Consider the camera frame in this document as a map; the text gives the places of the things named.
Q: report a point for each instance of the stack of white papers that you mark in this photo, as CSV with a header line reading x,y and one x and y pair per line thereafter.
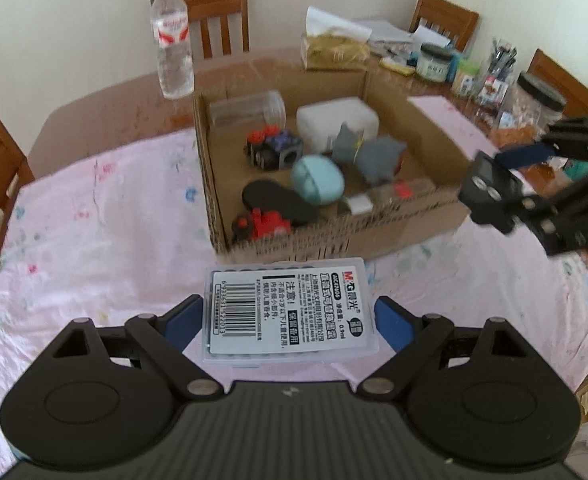
x,y
383,30

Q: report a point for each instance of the brown cardboard box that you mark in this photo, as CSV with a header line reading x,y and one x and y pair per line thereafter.
x,y
214,185

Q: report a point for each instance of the clear plastic case white label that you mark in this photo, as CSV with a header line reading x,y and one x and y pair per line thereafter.
x,y
289,310

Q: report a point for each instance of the dark-lid glass jar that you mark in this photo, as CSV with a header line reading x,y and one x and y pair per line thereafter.
x,y
434,62

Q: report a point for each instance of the light blue round case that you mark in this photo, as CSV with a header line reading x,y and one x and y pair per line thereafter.
x,y
316,180

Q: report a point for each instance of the white plastic box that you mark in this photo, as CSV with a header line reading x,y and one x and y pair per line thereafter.
x,y
324,120

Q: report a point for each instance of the clear empty plastic jar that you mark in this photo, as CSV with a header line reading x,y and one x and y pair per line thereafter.
x,y
244,110

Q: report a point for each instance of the black cube toy red knobs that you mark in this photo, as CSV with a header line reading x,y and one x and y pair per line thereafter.
x,y
274,150

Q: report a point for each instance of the clear water bottle red label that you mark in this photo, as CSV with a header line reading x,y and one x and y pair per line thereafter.
x,y
174,50

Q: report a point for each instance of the clear pen holder with pens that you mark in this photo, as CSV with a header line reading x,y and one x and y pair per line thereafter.
x,y
496,75

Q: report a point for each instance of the red toy car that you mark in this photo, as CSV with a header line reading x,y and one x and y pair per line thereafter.
x,y
266,225

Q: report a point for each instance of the gold tissue pack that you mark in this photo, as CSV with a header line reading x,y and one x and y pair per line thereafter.
x,y
334,50

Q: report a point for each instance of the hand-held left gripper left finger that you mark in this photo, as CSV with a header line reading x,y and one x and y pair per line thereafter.
x,y
186,317

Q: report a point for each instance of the black oval case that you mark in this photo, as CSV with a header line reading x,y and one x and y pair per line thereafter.
x,y
274,200

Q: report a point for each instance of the large clear jar black lid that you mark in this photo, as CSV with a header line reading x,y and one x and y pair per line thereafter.
x,y
533,105

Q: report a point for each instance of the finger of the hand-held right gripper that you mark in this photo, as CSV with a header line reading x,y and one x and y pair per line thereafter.
x,y
493,205
526,155

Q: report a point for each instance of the pink floral tablecloth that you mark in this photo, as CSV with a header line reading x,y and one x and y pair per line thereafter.
x,y
99,210

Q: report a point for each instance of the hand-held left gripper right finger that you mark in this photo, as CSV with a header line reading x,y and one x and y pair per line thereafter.
x,y
391,322

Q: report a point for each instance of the yellow flat packet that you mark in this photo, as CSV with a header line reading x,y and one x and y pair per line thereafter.
x,y
396,66

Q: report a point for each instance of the green-lid jar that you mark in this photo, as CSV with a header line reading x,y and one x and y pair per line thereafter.
x,y
464,77

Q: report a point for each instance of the black rectangular device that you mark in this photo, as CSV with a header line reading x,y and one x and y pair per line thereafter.
x,y
496,166

